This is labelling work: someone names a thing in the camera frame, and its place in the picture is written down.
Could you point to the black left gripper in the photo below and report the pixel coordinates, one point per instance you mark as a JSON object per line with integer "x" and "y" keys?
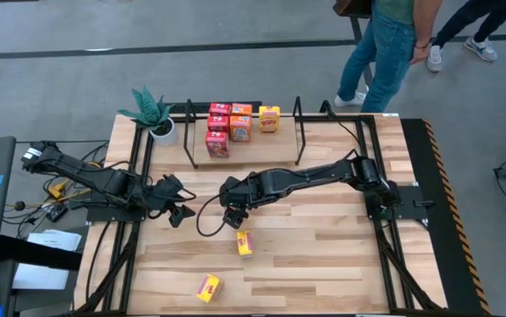
{"x": 171, "y": 187}

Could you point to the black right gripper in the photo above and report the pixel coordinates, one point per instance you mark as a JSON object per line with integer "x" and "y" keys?
{"x": 239, "y": 193}

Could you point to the yellow Corn Pops cereal box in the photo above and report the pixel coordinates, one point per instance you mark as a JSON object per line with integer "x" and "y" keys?
{"x": 244, "y": 243}
{"x": 269, "y": 119}
{"x": 209, "y": 288}

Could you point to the red Froot Loops cereal box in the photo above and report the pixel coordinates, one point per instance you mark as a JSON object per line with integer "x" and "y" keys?
{"x": 220, "y": 108}
{"x": 218, "y": 124}
{"x": 216, "y": 145}

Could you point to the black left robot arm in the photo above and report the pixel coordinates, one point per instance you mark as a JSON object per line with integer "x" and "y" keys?
{"x": 81, "y": 176}

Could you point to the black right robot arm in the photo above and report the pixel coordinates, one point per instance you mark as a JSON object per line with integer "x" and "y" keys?
{"x": 314, "y": 176}

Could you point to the white plant pot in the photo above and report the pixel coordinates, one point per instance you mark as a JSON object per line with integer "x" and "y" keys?
{"x": 166, "y": 134}

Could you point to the green snake plant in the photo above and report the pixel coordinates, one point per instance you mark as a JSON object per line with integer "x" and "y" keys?
{"x": 149, "y": 108}

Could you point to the black power adapter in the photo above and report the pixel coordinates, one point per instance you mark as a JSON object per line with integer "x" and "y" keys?
{"x": 56, "y": 212}

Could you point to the white paper sheet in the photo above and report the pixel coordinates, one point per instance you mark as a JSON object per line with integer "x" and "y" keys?
{"x": 54, "y": 240}
{"x": 41, "y": 277}

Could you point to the small black ball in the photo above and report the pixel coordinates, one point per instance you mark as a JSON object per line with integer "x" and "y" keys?
{"x": 20, "y": 205}

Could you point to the person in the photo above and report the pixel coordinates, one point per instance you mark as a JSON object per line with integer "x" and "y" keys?
{"x": 477, "y": 17}
{"x": 389, "y": 53}

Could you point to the brown bag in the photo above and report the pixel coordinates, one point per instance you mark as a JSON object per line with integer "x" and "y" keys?
{"x": 354, "y": 6}

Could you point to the person's hand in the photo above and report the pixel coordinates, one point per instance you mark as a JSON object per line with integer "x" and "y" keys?
{"x": 420, "y": 53}

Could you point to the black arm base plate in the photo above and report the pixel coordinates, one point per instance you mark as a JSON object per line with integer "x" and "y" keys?
{"x": 103, "y": 214}
{"x": 411, "y": 193}

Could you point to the black aluminium rig frame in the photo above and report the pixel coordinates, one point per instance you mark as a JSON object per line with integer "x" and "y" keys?
{"x": 134, "y": 145}

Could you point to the black metal shelf end frame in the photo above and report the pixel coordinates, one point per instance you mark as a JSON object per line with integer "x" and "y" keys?
{"x": 189, "y": 132}
{"x": 301, "y": 132}

